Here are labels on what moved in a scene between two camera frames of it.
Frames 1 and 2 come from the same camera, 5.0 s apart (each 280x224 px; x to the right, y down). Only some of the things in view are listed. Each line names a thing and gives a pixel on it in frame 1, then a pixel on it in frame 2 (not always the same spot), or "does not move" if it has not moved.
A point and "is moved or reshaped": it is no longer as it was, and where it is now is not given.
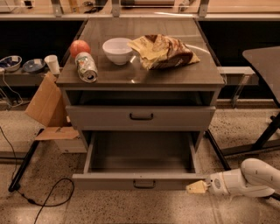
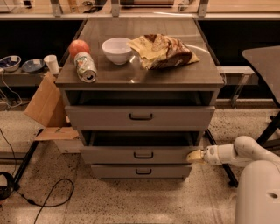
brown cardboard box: (48, 106) does not move
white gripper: (216, 184) -> (210, 154)
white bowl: (117, 50) does not move
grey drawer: (140, 161) is moved or reshaped
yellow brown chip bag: (160, 52) does not move
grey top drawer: (142, 118) does not move
